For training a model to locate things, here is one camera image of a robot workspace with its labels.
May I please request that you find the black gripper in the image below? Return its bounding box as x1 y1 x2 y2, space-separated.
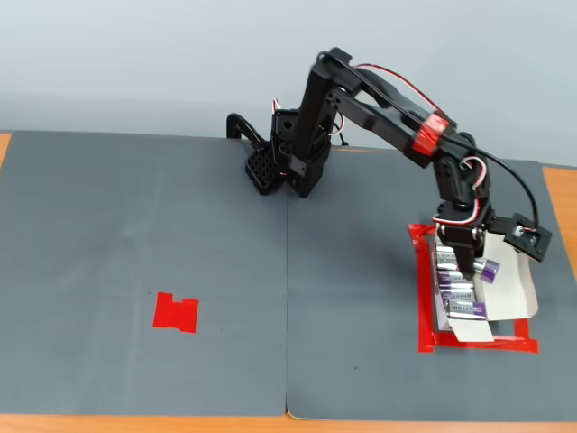
434 202 494 280

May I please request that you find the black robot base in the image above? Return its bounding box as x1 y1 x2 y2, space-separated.
244 109 334 198

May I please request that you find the white cardboard box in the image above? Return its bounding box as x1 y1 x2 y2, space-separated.
432 227 541 344

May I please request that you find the grey mat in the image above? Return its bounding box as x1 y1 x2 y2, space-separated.
286 144 577 421
0 130 289 417

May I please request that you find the red tape band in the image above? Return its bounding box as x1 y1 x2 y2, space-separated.
410 115 453 157

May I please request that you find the black table clamp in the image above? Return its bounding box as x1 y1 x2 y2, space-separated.
225 113 271 152

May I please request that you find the red tape patch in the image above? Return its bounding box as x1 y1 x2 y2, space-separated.
151 291 200 336

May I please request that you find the red tape frame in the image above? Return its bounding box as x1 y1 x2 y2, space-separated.
408 221 541 356

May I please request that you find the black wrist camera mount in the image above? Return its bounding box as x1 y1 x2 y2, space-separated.
490 211 554 263

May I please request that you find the black camera cable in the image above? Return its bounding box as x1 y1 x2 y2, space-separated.
315 50 542 229

